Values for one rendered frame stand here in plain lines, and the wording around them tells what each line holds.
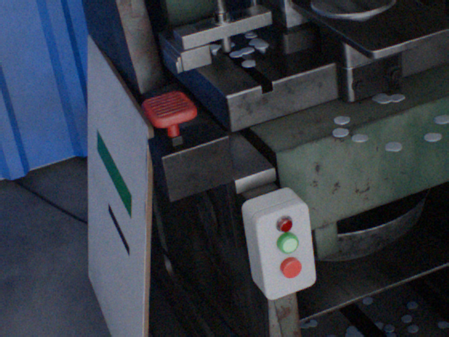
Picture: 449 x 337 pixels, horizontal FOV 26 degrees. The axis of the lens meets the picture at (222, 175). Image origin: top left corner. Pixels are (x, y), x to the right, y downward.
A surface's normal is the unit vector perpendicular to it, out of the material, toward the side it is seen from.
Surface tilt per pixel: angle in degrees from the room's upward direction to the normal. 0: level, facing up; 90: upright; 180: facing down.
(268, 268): 90
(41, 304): 0
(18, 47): 90
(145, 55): 74
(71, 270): 0
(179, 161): 90
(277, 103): 90
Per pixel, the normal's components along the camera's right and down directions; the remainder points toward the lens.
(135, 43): 0.33, 0.17
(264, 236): 0.38, 0.43
